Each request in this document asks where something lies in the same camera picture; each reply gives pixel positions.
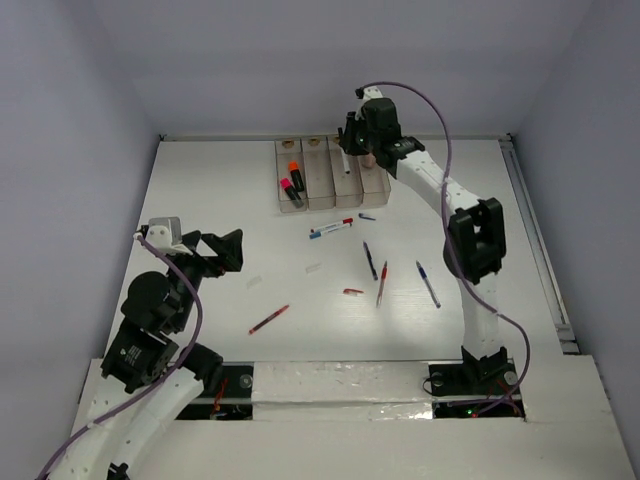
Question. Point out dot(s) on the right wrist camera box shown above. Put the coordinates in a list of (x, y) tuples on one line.
[(365, 94)]

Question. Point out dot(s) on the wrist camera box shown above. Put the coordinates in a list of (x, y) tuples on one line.
[(163, 234), (365, 94)]

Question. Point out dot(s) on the blue-capped whiteboard marker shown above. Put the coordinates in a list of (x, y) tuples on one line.
[(327, 232)]

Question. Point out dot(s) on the orange highlighter marker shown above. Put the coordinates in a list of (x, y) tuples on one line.
[(296, 176)]

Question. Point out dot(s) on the red gel pen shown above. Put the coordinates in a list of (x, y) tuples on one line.
[(382, 282)]

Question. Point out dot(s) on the blue gel pen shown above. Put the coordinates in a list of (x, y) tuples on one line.
[(428, 284)]

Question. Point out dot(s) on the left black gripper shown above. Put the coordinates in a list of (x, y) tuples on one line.
[(229, 246)]

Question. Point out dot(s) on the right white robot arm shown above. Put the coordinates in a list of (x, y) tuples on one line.
[(475, 240)]

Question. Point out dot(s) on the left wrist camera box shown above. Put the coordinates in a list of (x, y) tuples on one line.
[(163, 234)]

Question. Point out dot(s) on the pink-capped glue stick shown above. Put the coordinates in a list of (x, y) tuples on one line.
[(369, 161)]

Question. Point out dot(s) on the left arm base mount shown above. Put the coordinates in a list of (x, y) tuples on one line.
[(230, 400)]

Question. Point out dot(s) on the red slim pen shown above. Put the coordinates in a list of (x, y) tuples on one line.
[(268, 319)]

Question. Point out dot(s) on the pink highlighter marker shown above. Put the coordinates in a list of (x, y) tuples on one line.
[(291, 192)]

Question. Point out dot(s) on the dark purple gel pen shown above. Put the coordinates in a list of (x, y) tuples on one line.
[(370, 261)]

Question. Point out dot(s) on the red-capped whiteboard marker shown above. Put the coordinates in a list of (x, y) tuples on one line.
[(337, 224)]

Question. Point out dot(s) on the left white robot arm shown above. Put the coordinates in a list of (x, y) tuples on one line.
[(154, 366)]

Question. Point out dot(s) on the clear four-compartment organizer tray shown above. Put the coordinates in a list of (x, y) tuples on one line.
[(326, 185)]

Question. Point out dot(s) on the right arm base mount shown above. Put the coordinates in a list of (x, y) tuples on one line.
[(454, 396)]

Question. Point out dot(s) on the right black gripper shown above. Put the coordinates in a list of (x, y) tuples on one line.
[(348, 139)]

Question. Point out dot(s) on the aluminium side rail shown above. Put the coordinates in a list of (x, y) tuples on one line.
[(567, 339)]

